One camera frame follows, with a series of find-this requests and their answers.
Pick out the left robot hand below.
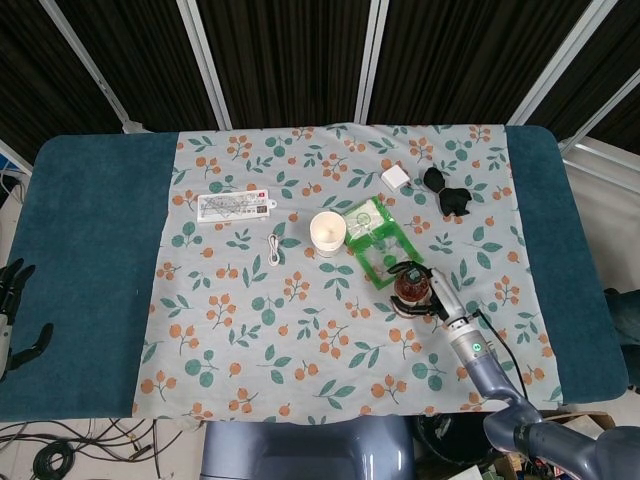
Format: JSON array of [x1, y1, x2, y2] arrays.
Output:
[[0, 257, 55, 384]]

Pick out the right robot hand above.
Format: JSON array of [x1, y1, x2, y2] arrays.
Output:
[[387, 259, 474, 329]]

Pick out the brown tea bottle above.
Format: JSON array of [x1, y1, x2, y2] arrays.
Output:
[[390, 267, 432, 317]]

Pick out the green plastic pouch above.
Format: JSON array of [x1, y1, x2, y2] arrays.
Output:
[[341, 197, 426, 291]]

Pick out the black cloth bundle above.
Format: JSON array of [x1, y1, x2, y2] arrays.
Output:
[[422, 166, 474, 219]]

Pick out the white charger adapter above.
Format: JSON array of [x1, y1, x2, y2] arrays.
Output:
[[380, 167, 412, 192]]

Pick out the teal table cover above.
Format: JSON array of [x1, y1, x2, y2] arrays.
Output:
[[0, 124, 631, 424]]

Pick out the white paper cup stack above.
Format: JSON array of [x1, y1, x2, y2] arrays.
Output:
[[308, 211, 348, 259]]

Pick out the black bin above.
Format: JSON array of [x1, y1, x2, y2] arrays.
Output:
[[412, 412, 501, 471]]

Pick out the floral tablecloth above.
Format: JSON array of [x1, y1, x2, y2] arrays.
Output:
[[132, 122, 566, 421]]

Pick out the dark teal padded chair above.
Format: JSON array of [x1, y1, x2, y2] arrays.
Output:
[[602, 287, 640, 349]]

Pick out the blue-grey robot torso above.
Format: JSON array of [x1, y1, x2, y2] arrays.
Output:
[[199, 414, 416, 480]]

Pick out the black partition screen panel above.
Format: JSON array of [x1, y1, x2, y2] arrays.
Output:
[[39, 0, 234, 134], [354, 0, 609, 126], [0, 0, 126, 171], [509, 0, 640, 151], [177, 0, 389, 129]]

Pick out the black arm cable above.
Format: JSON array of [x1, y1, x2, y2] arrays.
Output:
[[469, 308, 529, 399]]

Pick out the black floor cables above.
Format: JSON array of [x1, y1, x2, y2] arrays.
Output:
[[0, 417, 201, 480]]

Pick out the white coiled cable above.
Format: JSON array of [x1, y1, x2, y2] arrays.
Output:
[[265, 232, 284, 266]]

